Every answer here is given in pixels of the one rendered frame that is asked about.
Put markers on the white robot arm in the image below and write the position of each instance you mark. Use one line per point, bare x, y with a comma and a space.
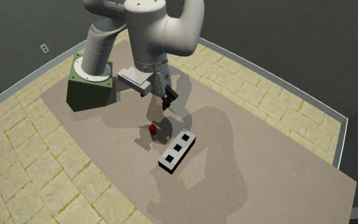
152, 34

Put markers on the grey and red pin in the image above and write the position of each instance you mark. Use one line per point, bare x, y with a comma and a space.
153, 132

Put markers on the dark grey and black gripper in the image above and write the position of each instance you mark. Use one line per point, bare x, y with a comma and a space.
161, 85

